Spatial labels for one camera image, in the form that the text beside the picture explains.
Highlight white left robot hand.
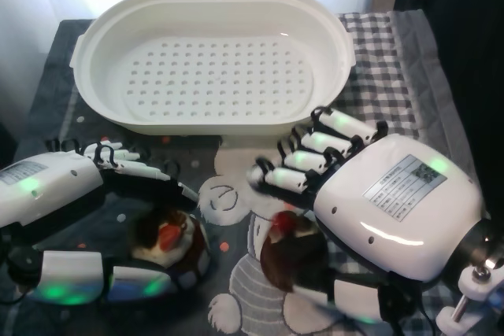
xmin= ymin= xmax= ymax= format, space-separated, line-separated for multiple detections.
xmin=0 ymin=137 xmax=212 ymax=308

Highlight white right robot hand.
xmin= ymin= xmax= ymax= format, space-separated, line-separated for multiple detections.
xmin=246 ymin=105 xmax=486 ymax=326

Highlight chocolate toy cake with cherry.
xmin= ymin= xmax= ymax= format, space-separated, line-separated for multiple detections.
xmin=259 ymin=211 xmax=334 ymax=294

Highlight chocolate toy cake with strawberry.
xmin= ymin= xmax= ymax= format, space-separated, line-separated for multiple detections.
xmin=129 ymin=209 xmax=212 ymax=274

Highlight white perforated oval basin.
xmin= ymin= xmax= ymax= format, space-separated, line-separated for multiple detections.
xmin=69 ymin=0 xmax=358 ymax=138

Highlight grey quilt with printed bear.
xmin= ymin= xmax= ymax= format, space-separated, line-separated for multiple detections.
xmin=0 ymin=9 xmax=504 ymax=336

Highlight black backdrop cloth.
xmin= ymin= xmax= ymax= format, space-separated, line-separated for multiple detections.
xmin=393 ymin=0 xmax=504 ymax=219

